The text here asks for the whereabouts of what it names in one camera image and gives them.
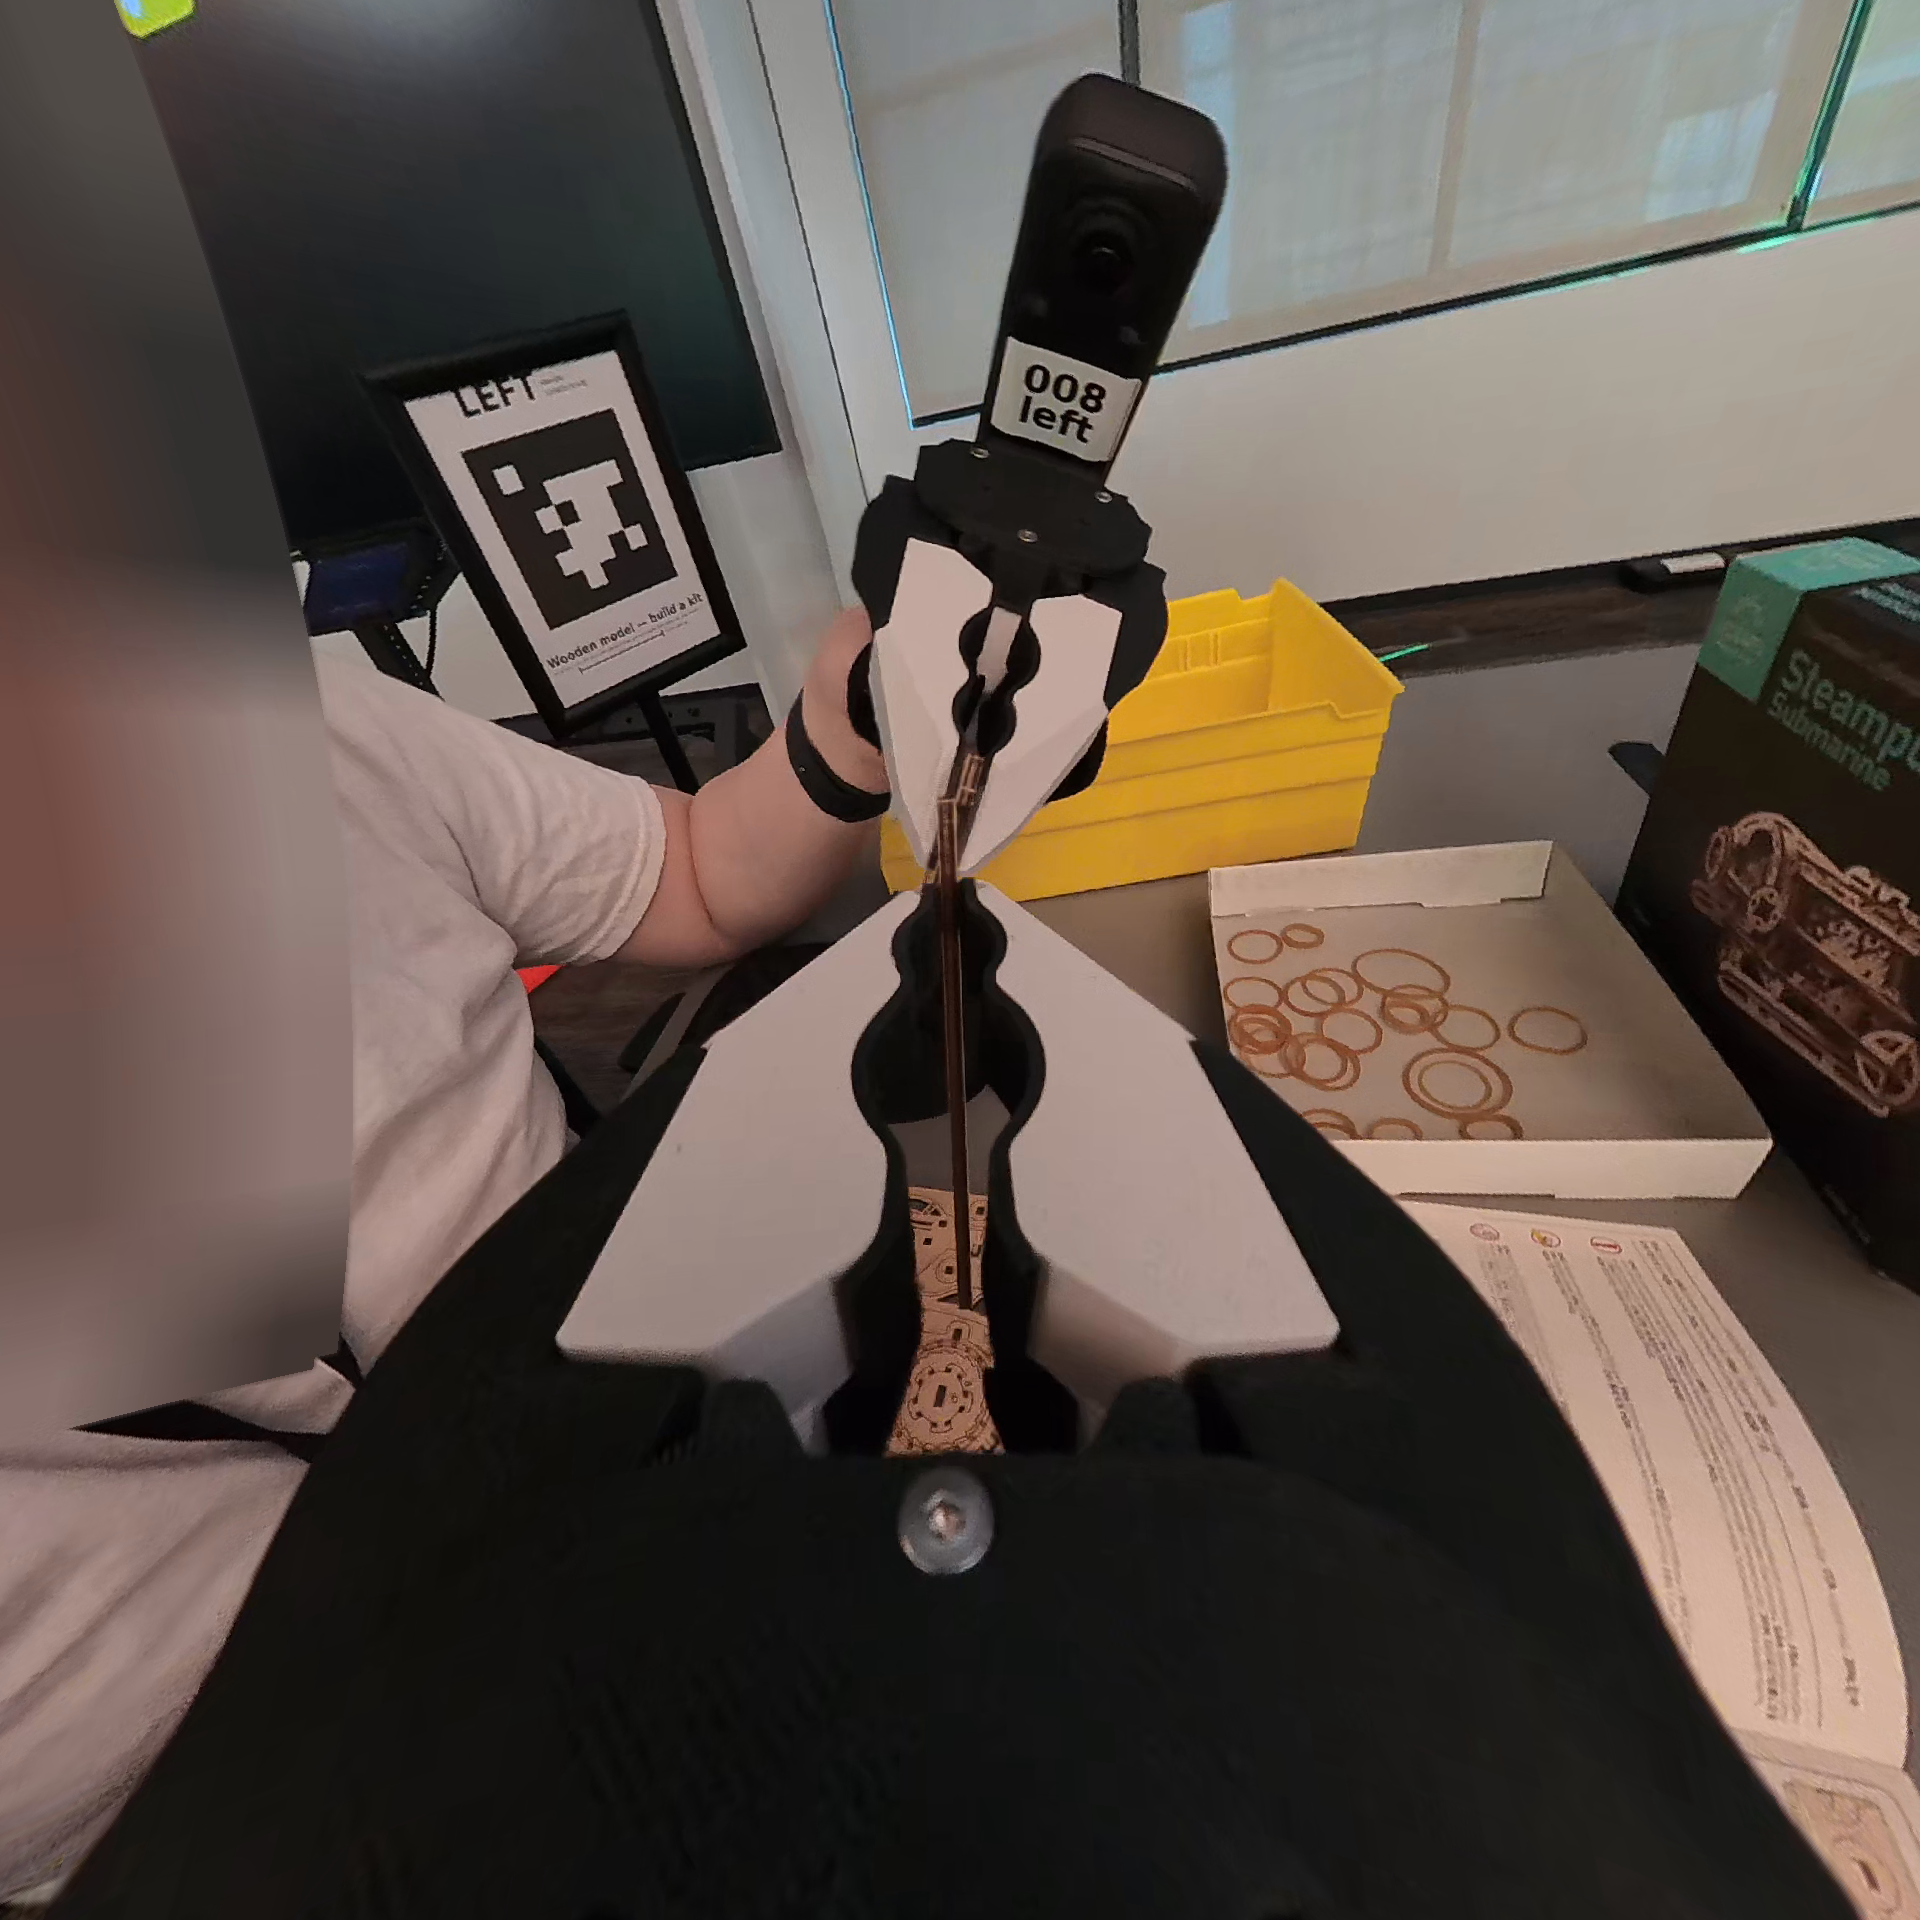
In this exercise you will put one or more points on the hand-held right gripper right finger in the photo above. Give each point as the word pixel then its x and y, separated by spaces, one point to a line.
pixel 1155 1201

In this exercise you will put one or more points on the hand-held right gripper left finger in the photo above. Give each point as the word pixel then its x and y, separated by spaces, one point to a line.
pixel 720 1201

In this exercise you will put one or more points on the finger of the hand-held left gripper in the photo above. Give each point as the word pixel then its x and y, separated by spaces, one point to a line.
pixel 922 676
pixel 1068 676

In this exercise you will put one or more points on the long thin wooden model part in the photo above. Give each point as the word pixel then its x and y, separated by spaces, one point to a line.
pixel 950 1020

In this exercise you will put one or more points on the person's left forearm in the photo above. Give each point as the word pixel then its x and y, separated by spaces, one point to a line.
pixel 735 862

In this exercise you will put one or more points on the engraved wooden parts sheet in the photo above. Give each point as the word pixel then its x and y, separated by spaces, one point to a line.
pixel 944 1349

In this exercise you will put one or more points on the black model kit box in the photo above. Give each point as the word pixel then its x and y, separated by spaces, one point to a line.
pixel 1770 902

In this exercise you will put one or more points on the person's left hand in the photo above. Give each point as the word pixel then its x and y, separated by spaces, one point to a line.
pixel 839 668

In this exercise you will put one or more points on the black wristband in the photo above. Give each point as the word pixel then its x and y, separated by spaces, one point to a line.
pixel 811 781

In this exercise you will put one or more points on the group of tan rubber bands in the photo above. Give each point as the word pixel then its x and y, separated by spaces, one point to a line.
pixel 1268 1037

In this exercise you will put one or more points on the yellow plastic bin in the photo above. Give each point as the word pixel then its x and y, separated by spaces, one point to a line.
pixel 1276 721

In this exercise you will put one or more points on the black easel stand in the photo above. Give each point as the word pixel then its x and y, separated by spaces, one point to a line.
pixel 671 743

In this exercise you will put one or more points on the person in white shirt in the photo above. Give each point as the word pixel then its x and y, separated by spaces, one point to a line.
pixel 451 975

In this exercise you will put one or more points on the framed black-white marker sign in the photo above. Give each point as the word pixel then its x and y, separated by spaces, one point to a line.
pixel 570 510

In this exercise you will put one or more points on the window with blinds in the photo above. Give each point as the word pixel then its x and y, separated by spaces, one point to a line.
pixel 1349 150

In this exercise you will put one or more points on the white cardboard tray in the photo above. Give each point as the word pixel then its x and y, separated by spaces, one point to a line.
pixel 1636 1049

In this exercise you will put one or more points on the white instruction booklet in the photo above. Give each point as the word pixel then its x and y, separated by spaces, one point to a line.
pixel 1651 1425

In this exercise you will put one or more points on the small blue screen device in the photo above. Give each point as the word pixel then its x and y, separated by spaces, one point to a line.
pixel 360 580

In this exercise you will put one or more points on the small remote control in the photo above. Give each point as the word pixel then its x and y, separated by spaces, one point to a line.
pixel 1674 565

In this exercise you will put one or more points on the dark monitor screen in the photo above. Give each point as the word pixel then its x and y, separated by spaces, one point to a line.
pixel 451 182

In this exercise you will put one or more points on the green tag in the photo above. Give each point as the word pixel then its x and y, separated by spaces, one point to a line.
pixel 158 13

